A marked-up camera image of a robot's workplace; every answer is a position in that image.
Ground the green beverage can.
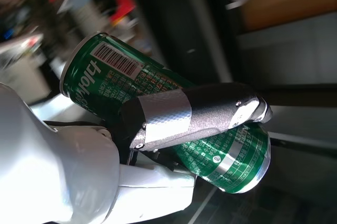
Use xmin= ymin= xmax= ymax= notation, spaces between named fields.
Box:
xmin=59 ymin=32 xmax=272 ymax=195

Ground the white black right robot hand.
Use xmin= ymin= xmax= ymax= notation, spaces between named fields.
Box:
xmin=0 ymin=82 xmax=274 ymax=224

